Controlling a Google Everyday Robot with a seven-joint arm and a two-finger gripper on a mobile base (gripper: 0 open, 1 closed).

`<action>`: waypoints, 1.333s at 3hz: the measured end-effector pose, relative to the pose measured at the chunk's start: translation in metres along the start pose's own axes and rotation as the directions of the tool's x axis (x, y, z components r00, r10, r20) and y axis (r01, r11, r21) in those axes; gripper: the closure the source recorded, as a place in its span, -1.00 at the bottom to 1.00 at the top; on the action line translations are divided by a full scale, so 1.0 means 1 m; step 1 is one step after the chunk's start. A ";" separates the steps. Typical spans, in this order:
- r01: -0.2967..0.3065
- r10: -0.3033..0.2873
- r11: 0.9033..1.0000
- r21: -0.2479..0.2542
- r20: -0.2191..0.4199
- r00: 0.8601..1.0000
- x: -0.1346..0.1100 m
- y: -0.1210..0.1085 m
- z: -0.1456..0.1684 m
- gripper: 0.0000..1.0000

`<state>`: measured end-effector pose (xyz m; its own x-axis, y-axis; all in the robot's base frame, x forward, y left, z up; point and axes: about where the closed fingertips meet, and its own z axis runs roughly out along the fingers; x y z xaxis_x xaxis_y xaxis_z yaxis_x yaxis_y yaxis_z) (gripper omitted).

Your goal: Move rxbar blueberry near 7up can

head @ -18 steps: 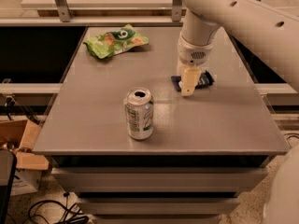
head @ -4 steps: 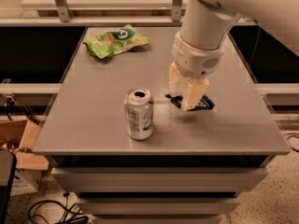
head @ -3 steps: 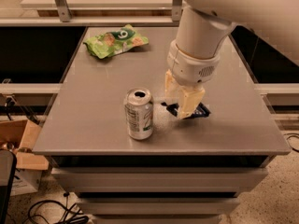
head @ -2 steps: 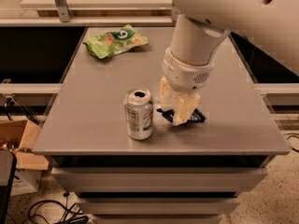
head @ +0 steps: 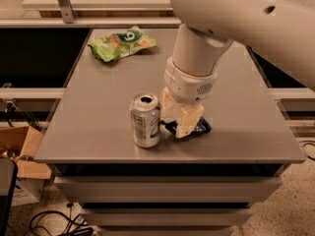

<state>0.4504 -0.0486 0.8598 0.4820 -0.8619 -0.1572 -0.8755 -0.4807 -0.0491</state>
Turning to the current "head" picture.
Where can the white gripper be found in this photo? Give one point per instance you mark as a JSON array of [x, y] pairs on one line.
[[187, 85]]

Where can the dark blue rxbar wrapper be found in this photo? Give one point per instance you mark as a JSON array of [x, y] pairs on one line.
[[201, 128]]

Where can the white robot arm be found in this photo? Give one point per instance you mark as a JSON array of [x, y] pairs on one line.
[[281, 32]]

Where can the silver green 7up can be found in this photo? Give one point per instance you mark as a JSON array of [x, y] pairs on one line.
[[144, 112]]

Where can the grey drawer cabinet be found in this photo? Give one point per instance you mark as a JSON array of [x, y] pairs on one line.
[[198, 186]]

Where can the green chip bag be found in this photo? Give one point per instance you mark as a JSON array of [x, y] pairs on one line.
[[120, 45]]

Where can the brown cardboard box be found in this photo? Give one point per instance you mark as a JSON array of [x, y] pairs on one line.
[[24, 142]]

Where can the black object at left edge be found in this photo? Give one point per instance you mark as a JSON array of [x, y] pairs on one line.
[[8, 175]]

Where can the metal shelf bracket left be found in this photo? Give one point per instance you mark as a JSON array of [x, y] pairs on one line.
[[67, 12]]

